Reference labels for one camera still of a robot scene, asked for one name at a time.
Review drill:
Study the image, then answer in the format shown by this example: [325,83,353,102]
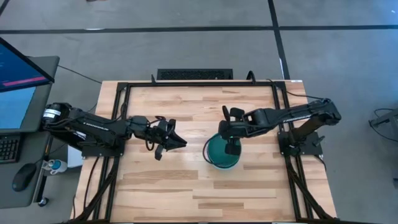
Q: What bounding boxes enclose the grey computer desk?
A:
[0,55,60,210]

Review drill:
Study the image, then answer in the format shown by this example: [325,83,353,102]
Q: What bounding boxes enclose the mint green bowl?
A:
[205,133,243,171]

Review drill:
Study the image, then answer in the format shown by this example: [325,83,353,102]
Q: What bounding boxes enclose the black aluminium table frame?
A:
[73,80,338,224]

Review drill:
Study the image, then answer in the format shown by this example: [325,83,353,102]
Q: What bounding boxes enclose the grey stand with cables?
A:
[368,107,398,144]

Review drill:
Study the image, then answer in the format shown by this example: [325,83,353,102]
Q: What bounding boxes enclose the computer monitor blue screen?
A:
[0,37,55,93]

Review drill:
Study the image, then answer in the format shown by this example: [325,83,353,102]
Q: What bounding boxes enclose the black keyboard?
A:
[0,134,21,164]

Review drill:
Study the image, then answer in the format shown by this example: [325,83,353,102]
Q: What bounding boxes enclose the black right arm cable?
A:
[267,79,325,101]

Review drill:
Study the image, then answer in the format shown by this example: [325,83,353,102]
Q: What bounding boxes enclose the white bottle blue cap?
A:
[42,159,68,175]

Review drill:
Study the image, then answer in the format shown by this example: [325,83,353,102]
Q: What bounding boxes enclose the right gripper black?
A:
[218,119,252,156]

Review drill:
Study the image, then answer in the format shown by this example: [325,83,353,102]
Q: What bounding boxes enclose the dark grey-green bowl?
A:
[203,133,242,170]

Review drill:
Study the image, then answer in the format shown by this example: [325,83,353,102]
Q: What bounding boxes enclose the black computer mouse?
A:
[11,162,37,192]

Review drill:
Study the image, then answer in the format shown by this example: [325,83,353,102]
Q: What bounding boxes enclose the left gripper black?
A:
[129,115,188,152]

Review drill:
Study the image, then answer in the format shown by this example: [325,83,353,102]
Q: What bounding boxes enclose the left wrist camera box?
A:
[154,143,165,161]

